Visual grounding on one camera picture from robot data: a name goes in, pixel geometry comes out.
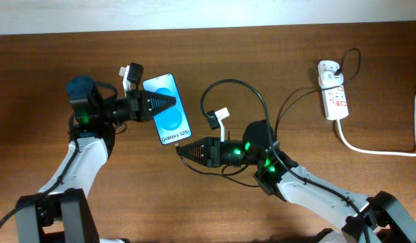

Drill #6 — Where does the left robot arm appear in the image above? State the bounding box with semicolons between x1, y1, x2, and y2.
16;76;176;242

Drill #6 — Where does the blue smartphone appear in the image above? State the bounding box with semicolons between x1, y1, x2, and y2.
142;74;192;145

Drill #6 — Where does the white power strip cord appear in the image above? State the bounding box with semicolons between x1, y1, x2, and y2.
335;86;416;157

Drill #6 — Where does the white usb charger adapter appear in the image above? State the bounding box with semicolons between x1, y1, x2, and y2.
319;71;344;89

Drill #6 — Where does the white power strip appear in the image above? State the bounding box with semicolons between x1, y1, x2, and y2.
317;60;349;121

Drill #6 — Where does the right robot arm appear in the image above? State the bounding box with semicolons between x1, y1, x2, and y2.
176;120;416;242

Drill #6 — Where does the black charging cable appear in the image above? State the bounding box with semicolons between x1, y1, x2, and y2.
174;47;361;188

